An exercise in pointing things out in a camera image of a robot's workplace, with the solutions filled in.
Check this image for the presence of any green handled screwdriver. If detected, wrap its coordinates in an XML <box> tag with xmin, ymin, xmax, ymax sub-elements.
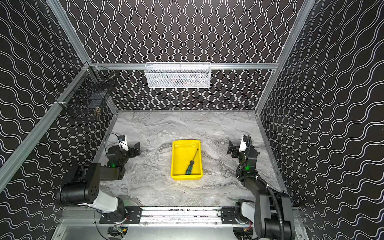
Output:
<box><xmin>185</xmin><ymin>148</ymin><xmax>200</xmax><ymax>175</ymax></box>

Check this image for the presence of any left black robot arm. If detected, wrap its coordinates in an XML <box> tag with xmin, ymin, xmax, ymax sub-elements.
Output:
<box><xmin>57</xmin><ymin>143</ymin><xmax>143</xmax><ymax>225</ymax></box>

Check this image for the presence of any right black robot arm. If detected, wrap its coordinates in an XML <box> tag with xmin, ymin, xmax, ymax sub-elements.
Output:
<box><xmin>222</xmin><ymin>136</ymin><xmax>296</xmax><ymax>240</ymax></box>

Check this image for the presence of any yellow plastic bin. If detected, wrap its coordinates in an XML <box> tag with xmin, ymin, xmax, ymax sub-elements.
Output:
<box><xmin>171</xmin><ymin>140</ymin><xmax>203</xmax><ymax>181</ymax></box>

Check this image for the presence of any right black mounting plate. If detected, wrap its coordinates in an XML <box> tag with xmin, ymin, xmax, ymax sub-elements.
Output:
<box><xmin>219</xmin><ymin>205</ymin><xmax>255</xmax><ymax>225</ymax></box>

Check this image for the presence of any black mounting plate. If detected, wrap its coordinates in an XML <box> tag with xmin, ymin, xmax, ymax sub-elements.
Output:
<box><xmin>99</xmin><ymin>207</ymin><xmax>143</xmax><ymax>225</ymax></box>
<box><xmin>219</xmin><ymin>205</ymin><xmax>255</xmax><ymax>225</ymax></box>

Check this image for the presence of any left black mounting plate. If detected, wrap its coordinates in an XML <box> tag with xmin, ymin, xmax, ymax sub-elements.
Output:
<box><xmin>99</xmin><ymin>207</ymin><xmax>143</xmax><ymax>225</ymax></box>

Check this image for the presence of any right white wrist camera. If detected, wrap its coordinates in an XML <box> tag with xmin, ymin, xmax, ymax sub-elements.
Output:
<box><xmin>239</xmin><ymin>135</ymin><xmax>252</xmax><ymax>152</ymax></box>

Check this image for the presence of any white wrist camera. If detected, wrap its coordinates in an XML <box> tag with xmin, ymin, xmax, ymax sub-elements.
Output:
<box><xmin>118</xmin><ymin>135</ymin><xmax>129</xmax><ymax>151</ymax></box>
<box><xmin>239</xmin><ymin>135</ymin><xmax>252</xmax><ymax>152</ymax></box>

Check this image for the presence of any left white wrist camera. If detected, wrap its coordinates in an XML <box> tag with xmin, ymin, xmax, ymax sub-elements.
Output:
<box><xmin>118</xmin><ymin>135</ymin><xmax>129</xmax><ymax>151</ymax></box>

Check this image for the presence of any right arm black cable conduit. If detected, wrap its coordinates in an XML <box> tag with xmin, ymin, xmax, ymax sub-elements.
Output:
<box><xmin>236</xmin><ymin>175</ymin><xmax>286</xmax><ymax>240</ymax></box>

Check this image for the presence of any black wire wall basket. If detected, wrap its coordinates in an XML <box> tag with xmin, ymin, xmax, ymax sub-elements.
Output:
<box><xmin>62</xmin><ymin>66</ymin><xmax>117</xmax><ymax>122</ymax></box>

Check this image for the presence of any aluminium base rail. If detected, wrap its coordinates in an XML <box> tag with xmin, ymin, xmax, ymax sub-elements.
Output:
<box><xmin>59</xmin><ymin>205</ymin><xmax>304</xmax><ymax>226</ymax></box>

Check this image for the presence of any white mesh wall basket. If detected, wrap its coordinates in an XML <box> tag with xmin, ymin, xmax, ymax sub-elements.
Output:
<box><xmin>145</xmin><ymin>62</ymin><xmax>212</xmax><ymax>89</ymax></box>

